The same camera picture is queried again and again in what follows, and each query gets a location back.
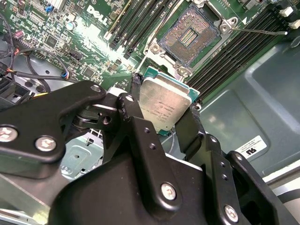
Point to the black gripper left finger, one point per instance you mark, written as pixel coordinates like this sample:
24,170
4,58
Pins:
35,110

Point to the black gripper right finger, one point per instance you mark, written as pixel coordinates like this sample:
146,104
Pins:
194,136

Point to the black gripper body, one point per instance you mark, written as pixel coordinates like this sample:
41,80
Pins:
105,199

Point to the silver CPU chip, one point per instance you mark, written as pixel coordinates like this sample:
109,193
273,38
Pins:
164,103

